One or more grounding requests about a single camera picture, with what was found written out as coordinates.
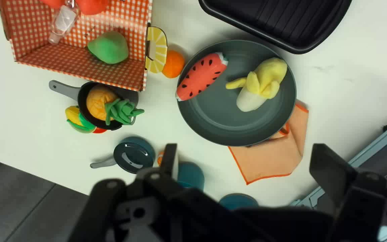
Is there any teal toy pot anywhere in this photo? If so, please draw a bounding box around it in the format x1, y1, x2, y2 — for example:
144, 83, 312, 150
176, 161, 205, 192

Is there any orange cloth napkin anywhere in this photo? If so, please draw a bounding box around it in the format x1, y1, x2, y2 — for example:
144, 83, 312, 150
227, 99, 310, 187

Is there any green plush fruit toy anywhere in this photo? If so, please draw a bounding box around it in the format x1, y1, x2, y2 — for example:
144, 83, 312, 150
86, 29, 130, 66

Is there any red watermelon slice plush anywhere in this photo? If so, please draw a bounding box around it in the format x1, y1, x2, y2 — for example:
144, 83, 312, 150
175, 51, 230, 102

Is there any dark teal toy pan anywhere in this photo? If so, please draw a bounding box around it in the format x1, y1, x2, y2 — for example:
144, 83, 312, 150
89, 136, 157, 176

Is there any black rectangular tray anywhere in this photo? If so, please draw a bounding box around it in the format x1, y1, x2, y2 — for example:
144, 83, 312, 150
197, 0, 353, 55

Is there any black toy frying pan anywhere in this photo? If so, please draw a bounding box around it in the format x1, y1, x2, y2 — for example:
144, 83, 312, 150
47, 79, 140, 133

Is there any orange checkered cardboard box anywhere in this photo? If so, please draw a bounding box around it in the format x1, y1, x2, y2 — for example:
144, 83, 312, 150
0, 0, 153, 93

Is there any teal toy kettle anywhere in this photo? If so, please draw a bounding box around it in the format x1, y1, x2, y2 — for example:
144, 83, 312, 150
218, 192, 261, 212

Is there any dark grey round plate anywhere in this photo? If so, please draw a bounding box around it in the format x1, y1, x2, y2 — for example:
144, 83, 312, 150
175, 38, 298, 148

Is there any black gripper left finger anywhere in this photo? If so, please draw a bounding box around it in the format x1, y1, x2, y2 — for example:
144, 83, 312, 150
142, 142, 224, 226

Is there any yellow lemon slice plush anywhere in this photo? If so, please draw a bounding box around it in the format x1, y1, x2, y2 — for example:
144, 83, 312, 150
144, 24, 171, 75

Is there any corn plush toy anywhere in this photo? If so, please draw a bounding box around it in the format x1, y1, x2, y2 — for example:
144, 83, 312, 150
63, 105, 110, 136

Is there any yellow banana plush toy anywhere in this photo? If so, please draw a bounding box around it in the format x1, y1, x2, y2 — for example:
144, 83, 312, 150
224, 56, 290, 114

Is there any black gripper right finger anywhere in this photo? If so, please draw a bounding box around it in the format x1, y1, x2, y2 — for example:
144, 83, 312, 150
309, 142, 387, 242

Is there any clear plastic bottle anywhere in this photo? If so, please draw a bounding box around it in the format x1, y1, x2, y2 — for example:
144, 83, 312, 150
47, 0, 80, 46

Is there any orange plush fruit toy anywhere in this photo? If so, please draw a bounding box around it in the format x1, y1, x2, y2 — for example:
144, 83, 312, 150
161, 48, 188, 81

